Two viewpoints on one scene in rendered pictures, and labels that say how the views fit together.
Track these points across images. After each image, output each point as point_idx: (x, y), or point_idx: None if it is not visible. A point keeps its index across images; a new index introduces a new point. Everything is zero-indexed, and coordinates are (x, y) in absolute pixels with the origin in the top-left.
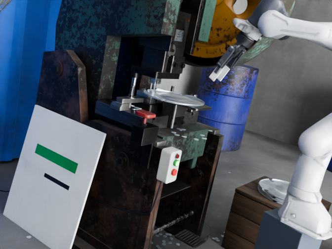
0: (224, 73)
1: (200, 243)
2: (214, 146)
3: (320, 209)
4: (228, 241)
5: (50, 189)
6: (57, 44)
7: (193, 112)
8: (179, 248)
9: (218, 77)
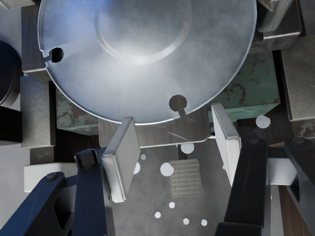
0: (222, 156)
1: (186, 195)
2: (282, 133)
3: None
4: (281, 187)
5: None
6: None
7: (266, 34)
8: (214, 146)
9: (214, 123)
